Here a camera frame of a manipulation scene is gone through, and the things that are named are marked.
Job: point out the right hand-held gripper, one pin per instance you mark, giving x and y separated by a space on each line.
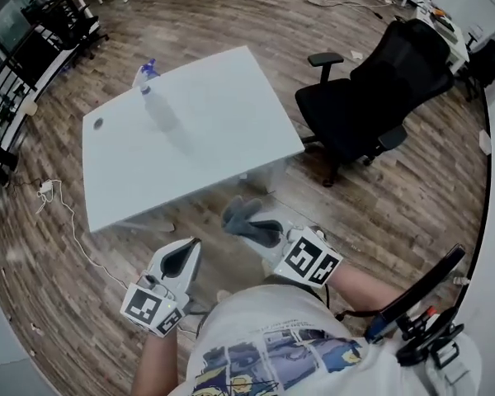
305 258

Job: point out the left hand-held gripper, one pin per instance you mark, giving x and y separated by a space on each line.
144 307

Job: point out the grey cloth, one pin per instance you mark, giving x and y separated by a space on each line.
239 217

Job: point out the spray bottle with blue nozzle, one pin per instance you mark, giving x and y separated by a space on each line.
161 111

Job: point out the person's left forearm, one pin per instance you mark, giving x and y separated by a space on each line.
156 365

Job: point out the person's right forearm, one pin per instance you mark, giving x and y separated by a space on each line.
363 287

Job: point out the person's beige shoe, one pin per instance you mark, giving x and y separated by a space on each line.
223 295

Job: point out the white printed t-shirt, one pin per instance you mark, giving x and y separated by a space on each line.
272 307

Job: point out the large white table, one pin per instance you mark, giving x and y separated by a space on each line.
189 138

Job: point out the black office chair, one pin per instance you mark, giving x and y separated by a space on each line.
493 64
66 23
354 109

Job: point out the white paper scrap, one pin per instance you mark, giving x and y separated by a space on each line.
355 54

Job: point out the cream bucket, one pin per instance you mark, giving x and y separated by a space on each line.
30 107

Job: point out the white box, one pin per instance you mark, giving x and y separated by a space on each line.
484 142

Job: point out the black stair railing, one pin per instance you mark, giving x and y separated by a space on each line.
8 76

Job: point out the cluttered white desk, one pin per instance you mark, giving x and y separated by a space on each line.
458 52

